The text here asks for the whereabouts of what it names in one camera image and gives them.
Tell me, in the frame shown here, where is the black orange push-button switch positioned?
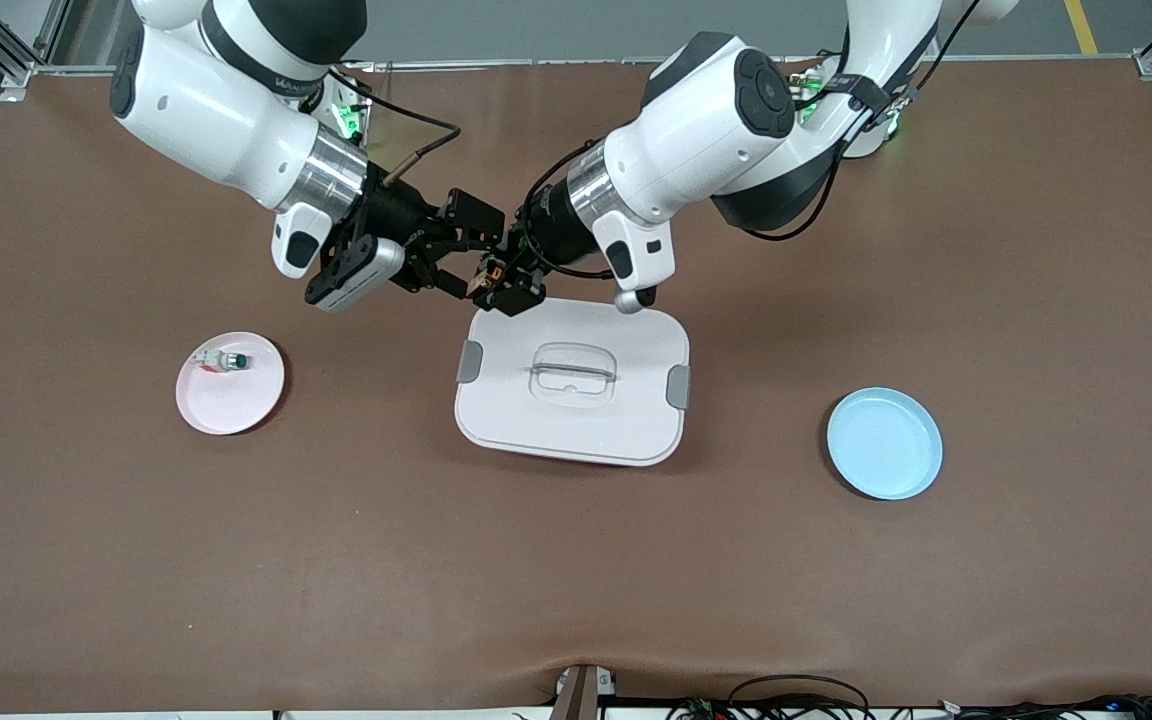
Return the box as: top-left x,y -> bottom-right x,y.
468,253 -> 512,301

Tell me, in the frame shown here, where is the white green push-button switch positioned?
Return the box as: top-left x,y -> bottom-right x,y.
191,345 -> 252,376

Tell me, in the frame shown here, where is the brown wedge bracket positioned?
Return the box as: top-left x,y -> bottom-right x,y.
551,663 -> 619,720

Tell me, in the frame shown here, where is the light blue round plate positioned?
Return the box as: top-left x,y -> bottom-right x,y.
826,387 -> 944,501

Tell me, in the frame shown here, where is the brown table mat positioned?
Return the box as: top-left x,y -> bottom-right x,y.
0,55 -> 1152,713

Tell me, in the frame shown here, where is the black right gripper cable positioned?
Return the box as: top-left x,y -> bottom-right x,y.
321,62 -> 463,189

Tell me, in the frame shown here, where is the black looped cable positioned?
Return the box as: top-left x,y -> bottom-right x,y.
726,674 -> 872,720

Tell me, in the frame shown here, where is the pale pink round plate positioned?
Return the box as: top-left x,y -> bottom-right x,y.
175,331 -> 287,437

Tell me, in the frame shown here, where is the black cable bundle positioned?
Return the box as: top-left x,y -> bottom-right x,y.
666,695 -> 1152,720

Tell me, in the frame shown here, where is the white lidded storage box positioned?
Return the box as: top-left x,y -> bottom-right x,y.
454,293 -> 692,469

